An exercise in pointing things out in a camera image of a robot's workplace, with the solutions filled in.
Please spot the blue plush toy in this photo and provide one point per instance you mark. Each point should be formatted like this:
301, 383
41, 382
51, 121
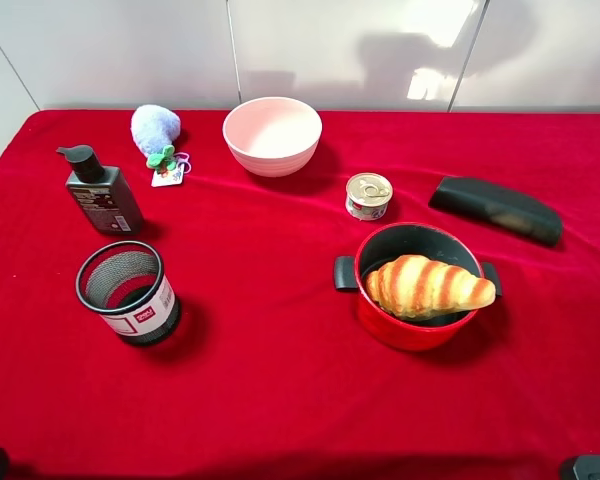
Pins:
154, 130

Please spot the black mesh pen holder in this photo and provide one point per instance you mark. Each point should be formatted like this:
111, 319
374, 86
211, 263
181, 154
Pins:
126, 285

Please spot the golden croissant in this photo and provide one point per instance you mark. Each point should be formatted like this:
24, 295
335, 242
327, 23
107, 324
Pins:
416, 288

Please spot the red cooking pot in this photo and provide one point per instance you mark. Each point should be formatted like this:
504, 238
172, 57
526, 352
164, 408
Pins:
387, 244

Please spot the small tin can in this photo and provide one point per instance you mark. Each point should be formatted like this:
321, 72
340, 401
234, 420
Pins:
368, 196

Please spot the black object bottom right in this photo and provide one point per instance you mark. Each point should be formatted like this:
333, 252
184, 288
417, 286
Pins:
583, 467

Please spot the colourful paper tag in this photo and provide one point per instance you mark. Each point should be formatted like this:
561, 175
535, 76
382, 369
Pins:
172, 170

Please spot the pink ribbed bowl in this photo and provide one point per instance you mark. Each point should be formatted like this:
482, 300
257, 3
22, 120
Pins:
272, 136

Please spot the red velvet tablecloth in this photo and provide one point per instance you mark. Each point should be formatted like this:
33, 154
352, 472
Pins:
269, 375

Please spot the black curved case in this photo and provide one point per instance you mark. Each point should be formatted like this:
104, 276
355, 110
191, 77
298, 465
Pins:
505, 208

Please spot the dark pump dispenser bottle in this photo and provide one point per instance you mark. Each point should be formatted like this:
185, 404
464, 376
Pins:
101, 192

